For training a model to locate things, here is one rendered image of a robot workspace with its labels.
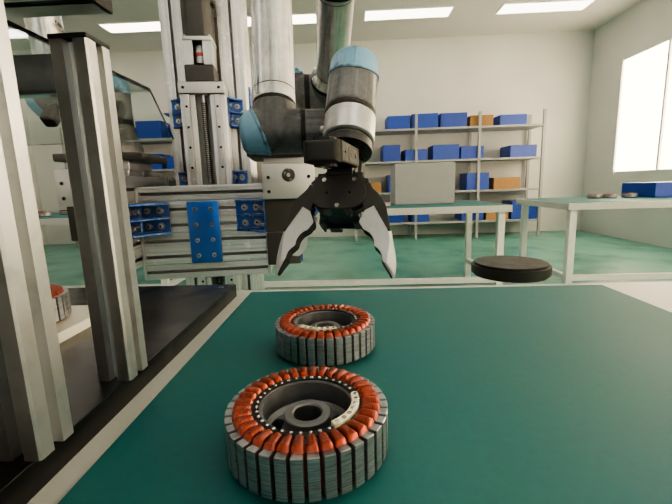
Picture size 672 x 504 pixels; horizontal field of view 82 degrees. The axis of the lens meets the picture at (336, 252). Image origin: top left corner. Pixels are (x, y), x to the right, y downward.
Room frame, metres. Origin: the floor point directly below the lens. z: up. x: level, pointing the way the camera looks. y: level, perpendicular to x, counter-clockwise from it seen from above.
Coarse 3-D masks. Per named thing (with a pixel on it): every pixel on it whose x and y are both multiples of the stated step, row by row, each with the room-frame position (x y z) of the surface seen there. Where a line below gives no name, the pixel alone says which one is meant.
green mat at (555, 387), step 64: (256, 320) 0.52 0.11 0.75; (384, 320) 0.50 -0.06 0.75; (448, 320) 0.49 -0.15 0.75; (512, 320) 0.49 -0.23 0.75; (576, 320) 0.48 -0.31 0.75; (640, 320) 0.47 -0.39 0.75; (192, 384) 0.34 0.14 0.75; (384, 384) 0.33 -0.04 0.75; (448, 384) 0.33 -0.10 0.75; (512, 384) 0.32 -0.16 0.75; (576, 384) 0.32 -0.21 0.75; (640, 384) 0.32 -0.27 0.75; (128, 448) 0.25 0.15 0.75; (192, 448) 0.25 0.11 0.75; (448, 448) 0.24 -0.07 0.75; (512, 448) 0.24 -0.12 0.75; (576, 448) 0.24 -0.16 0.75; (640, 448) 0.24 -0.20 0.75
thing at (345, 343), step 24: (288, 312) 0.44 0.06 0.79; (312, 312) 0.45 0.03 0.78; (336, 312) 0.45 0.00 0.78; (360, 312) 0.43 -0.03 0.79; (288, 336) 0.38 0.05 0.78; (312, 336) 0.37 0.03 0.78; (336, 336) 0.37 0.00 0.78; (360, 336) 0.38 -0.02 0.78; (288, 360) 0.38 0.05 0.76; (312, 360) 0.36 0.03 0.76; (336, 360) 0.36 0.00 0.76
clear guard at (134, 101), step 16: (16, 32) 0.33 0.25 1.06; (32, 32) 0.34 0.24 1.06; (16, 48) 0.37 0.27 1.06; (32, 48) 0.37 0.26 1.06; (48, 48) 0.37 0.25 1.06; (128, 80) 0.48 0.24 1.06; (128, 96) 0.54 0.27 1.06; (144, 96) 0.54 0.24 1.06; (32, 112) 0.55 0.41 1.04; (48, 112) 0.55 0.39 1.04; (128, 112) 0.55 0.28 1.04; (144, 112) 0.55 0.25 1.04; (160, 112) 0.55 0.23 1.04; (32, 128) 0.57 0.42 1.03; (48, 128) 0.57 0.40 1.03; (128, 128) 0.57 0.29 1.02; (144, 128) 0.57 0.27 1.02; (160, 128) 0.57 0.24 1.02; (32, 144) 0.59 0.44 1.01; (48, 144) 0.59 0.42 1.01
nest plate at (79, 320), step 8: (72, 312) 0.48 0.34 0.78; (80, 312) 0.48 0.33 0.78; (88, 312) 0.48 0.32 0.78; (64, 320) 0.45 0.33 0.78; (72, 320) 0.45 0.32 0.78; (80, 320) 0.45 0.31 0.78; (88, 320) 0.46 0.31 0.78; (64, 328) 0.42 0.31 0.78; (72, 328) 0.43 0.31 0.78; (80, 328) 0.44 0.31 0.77; (64, 336) 0.41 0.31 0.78
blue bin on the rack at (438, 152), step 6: (450, 144) 6.41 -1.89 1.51; (456, 144) 6.40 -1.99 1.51; (432, 150) 6.44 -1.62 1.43; (438, 150) 6.41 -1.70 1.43; (444, 150) 6.40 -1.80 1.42; (450, 150) 6.40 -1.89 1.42; (456, 150) 6.40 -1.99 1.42; (432, 156) 6.44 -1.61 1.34; (438, 156) 6.41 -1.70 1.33; (444, 156) 6.40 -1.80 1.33; (450, 156) 6.40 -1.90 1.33; (456, 156) 6.40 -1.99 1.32
